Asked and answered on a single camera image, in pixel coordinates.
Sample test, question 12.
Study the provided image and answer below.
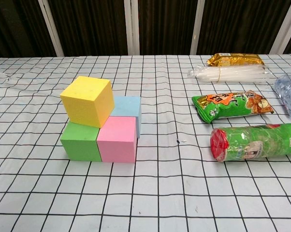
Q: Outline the white frame post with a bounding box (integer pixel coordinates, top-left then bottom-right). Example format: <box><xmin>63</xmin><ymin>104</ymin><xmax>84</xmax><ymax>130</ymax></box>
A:
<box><xmin>124</xmin><ymin>0</ymin><xmax>141</xmax><ymax>56</ymax></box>
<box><xmin>189</xmin><ymin>0</ymin><xmax>206</xmax><ymax>55</ymax></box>
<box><xmin>38</xmin><ymin>0</ymin><xmax>64</xmax><ymax>58</ymax></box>
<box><xmin>272</xmin><ymin>0</ymin><xmax>291</xmax><ymax>54</ymax></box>

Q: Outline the pink foam cube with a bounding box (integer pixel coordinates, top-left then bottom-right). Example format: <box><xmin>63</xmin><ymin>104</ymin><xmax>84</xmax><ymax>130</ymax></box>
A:
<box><xmin>96</xmin><ymin>116</ymin><xmax>138</xmax><ymax>163</ymax></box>

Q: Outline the gold biscuit packet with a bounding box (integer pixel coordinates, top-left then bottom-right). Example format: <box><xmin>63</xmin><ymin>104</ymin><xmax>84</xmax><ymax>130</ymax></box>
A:
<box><xmin>206</xmin><ymin>53</ymin><xmax>266</xmax><ymax>67</ymax></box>

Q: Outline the green foam cube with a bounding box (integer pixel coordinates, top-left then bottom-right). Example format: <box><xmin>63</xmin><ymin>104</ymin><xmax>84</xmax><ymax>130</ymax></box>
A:
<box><xmin>60</xmin><ymin>120</ymin><xmax>102</xmax><ymax>162</ymax></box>

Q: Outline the clear bag of white straws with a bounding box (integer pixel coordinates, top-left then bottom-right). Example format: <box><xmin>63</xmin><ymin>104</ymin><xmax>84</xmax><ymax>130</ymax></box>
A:
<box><xmin>188</xmin><ymin>64</ymin><xmax>272</xmax><ymax>84</ymax></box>

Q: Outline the yellow foam cube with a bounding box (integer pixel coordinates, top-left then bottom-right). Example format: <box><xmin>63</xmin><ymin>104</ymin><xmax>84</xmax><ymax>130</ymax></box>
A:
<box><xmin>60</xmin><ymin>75</ymin><xmax>115</xmax><ymax>129</ymax></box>

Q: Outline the green chips canister red lid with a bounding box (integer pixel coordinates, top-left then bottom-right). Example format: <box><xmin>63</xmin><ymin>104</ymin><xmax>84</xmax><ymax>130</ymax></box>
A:
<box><xmin>210</xmin><ymin>123</ymin><xmax>291</xmax><ymax>163</ymax></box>

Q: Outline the clear plastic water bottle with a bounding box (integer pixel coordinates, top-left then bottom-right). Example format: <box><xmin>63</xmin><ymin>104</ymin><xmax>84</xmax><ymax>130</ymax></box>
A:
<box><xmin>274</xmin><ymin>74</ymin><xmax>291</xmax><ymax>123</ymax></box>

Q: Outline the light blue foam cube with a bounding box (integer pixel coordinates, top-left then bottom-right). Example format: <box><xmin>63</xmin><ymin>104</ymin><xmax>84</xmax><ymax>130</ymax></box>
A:
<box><xmin>110</xmin><ymin>96</ymin><xmax>143</xmax><ymax>139</ymax></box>

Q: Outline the green snack bag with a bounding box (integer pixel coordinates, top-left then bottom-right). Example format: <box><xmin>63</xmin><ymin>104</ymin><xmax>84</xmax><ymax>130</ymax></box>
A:
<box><xmin>191</xmin><ymin>90</ymin><xmax>275</xmax><ymax>124</ymax></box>

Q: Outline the white black-grid tablecloth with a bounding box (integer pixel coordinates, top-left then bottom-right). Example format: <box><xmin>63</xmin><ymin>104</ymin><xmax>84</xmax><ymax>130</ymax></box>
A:
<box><xmin>0</xmin><ymin>53</ymin><xmax>291</xmax><ymax>232</ymax></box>

